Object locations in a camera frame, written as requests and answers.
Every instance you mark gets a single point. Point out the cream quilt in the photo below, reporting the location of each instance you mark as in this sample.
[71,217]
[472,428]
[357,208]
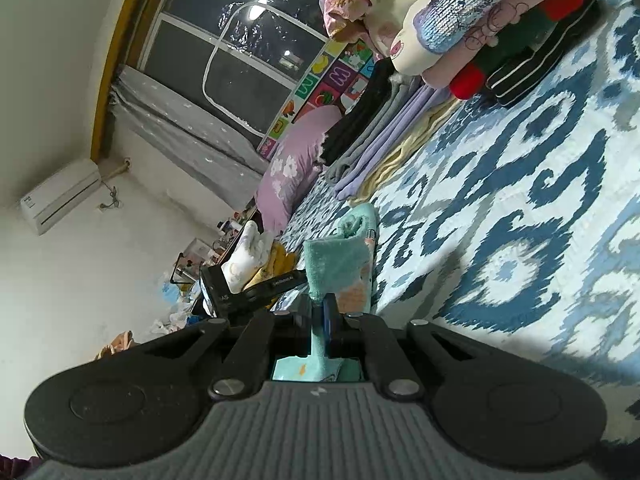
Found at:
[395,15]

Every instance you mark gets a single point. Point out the grey curtain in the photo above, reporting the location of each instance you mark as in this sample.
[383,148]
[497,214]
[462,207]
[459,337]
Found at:
[175,125]

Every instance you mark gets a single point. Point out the pink quilt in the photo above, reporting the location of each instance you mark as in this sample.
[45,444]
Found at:
[340,0]

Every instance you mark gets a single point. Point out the yellow cloth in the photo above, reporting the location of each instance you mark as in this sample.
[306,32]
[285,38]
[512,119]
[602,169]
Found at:
[280,262]

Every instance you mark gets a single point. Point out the cluttered side table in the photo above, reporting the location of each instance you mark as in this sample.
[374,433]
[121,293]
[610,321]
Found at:
[200,255]

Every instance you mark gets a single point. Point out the white air conditioner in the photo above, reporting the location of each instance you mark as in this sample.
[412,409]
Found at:
[55,195]

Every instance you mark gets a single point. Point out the pink flowered pillow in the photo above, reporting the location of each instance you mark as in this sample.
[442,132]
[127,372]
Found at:
[295,160]

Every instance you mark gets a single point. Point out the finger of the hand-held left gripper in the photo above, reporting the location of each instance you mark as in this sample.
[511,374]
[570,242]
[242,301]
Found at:
[287,281]

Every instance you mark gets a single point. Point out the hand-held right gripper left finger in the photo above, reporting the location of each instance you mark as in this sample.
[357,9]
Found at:
[305,320]

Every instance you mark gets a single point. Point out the stack of folded clothes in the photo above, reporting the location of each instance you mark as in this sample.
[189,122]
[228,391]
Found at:
[385,150]
[450,15]

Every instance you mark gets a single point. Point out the left stack of folded clothes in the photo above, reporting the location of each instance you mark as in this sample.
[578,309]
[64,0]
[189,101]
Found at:
[385,150]

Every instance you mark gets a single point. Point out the black fuzzy folded garment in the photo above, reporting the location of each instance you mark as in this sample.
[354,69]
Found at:
[350,125]

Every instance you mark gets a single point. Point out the colourful alphabet mat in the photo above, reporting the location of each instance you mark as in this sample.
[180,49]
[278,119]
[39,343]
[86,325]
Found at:
[340,77]

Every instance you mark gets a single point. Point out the white printed cloth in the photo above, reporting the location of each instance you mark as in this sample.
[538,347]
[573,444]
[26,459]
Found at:
[245,260]

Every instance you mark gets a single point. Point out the white tube loop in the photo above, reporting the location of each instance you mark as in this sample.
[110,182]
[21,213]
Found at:
[212,55]

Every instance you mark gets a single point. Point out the pale yellow folded garment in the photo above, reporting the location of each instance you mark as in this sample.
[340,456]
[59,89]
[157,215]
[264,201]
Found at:
[400,161]

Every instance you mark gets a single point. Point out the wooden window frame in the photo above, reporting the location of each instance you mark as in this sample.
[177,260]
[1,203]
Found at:
[120,35]

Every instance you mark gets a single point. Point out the white plastic bags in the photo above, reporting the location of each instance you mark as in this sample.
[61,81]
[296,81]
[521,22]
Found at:
[175,317]

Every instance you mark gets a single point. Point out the blue patterned bedsheet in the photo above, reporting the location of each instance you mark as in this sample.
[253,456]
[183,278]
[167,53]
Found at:
[500,210]

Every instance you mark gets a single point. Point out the black striped garment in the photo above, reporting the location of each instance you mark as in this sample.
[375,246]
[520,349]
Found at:
[540,67]

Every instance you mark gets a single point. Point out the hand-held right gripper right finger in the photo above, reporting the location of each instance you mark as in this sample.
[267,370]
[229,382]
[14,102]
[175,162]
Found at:
[329,317]

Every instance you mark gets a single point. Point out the teal lion print garment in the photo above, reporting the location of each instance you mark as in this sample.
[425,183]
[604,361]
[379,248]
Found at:
[335,265]

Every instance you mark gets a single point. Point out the orange cloth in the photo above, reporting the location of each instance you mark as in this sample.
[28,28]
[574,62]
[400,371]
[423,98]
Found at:
[117,342]

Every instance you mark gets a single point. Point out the middle stack of folded clothes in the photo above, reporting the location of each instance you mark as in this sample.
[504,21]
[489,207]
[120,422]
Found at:
[450,15]

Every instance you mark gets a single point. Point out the window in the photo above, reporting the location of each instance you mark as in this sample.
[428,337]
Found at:
[200,35]

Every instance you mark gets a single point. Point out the red and green garment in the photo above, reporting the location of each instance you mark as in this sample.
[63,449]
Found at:
[520,35]

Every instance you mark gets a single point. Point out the grey folded garment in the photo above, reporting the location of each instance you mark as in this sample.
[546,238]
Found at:
[361,152]

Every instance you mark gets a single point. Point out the dark red cloth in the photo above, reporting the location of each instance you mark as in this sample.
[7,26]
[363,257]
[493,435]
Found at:
[12,467]

